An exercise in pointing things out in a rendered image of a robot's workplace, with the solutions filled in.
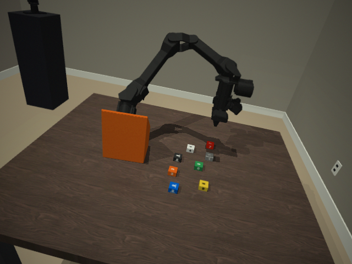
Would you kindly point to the green block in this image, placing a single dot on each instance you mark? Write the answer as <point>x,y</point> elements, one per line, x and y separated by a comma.
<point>198,166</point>

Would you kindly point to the yellow block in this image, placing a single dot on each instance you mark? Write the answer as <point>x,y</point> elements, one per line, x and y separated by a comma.
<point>203,185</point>

